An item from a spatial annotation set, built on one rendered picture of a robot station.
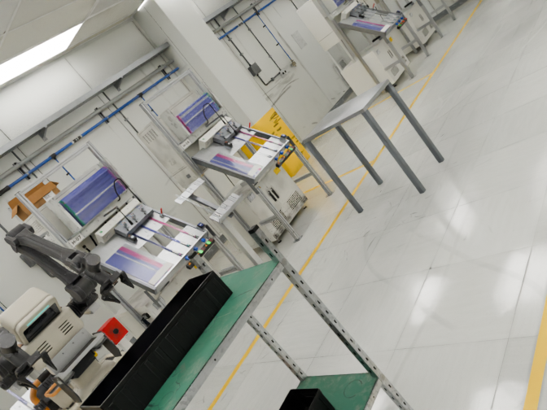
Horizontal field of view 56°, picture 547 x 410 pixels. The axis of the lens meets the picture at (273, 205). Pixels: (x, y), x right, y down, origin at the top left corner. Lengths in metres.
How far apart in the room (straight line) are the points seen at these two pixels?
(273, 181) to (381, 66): 3.09
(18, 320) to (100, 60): 4.90
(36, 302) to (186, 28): 5.24
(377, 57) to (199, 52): 2.52
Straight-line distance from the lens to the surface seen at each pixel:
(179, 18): 7.20
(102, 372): 2.60
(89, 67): 6.82
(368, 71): 7.82
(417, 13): 9.29
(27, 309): 2.47
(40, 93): 6.44
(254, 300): 1.70
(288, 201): 5.36
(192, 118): 5.20
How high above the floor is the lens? 1.52
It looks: 13 degrees down
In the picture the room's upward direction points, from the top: 40 degrees counter-clockwise
